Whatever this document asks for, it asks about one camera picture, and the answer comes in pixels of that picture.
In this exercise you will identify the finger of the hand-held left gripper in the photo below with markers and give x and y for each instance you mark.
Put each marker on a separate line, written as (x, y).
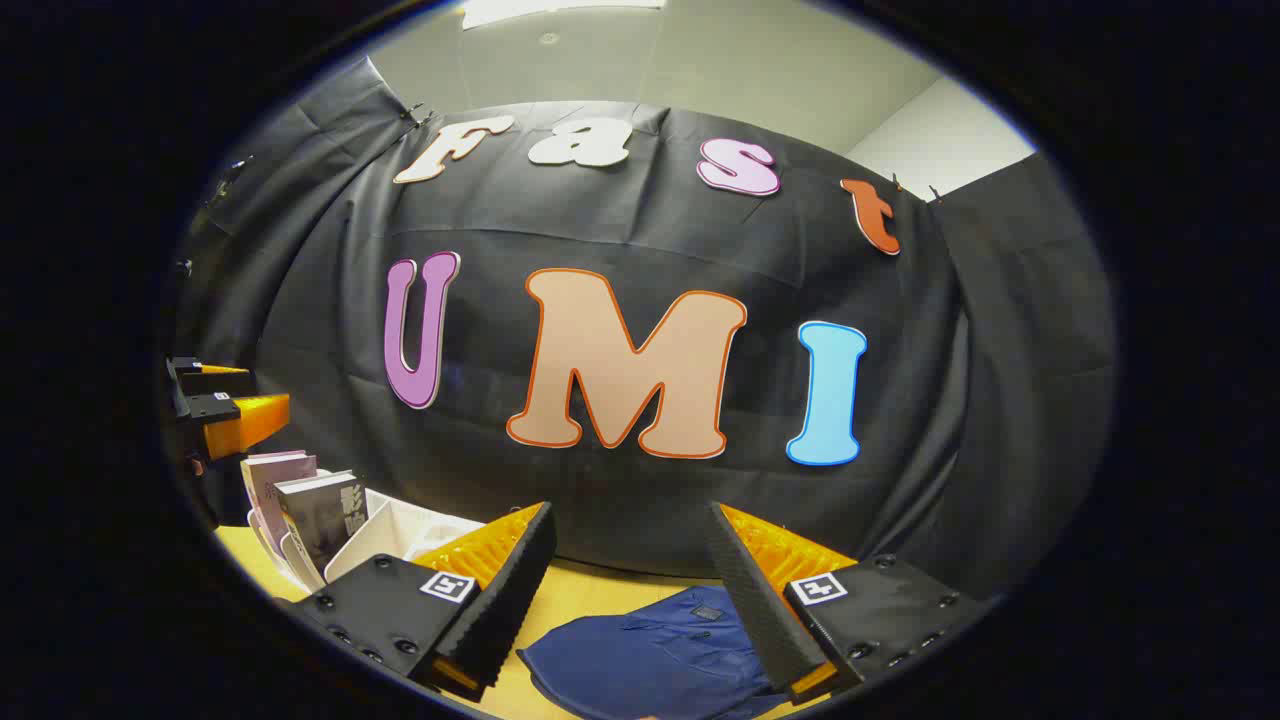
(215, 383)
(250, 420)

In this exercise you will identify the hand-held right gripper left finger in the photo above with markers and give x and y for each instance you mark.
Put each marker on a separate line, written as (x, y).
(505, 610)

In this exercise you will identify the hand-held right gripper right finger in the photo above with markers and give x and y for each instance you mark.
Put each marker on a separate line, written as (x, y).
(755, 610)

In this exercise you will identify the pink book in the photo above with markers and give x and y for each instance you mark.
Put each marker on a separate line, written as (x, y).
(268, 480)

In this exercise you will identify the blue schoolbag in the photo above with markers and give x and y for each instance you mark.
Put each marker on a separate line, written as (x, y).
(640, 660)

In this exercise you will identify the white bookshelf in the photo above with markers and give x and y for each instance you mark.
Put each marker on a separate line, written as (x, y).
(395, 530)

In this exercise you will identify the black backdrop cloth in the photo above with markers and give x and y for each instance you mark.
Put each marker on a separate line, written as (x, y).
(650, 220)

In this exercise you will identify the ceiling light panel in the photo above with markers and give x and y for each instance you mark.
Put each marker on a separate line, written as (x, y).
(560, 10)

